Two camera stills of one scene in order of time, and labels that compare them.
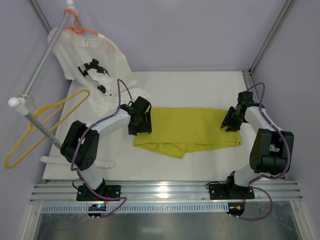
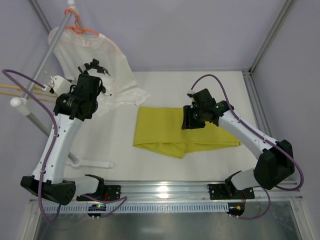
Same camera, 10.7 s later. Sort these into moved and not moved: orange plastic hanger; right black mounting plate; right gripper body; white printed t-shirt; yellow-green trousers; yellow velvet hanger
Moved: yellow velvet hanger; right gripper body
Not moved: white printed t-shirt; right black mounting plate; yellow-green trousers; orange plastic hanger
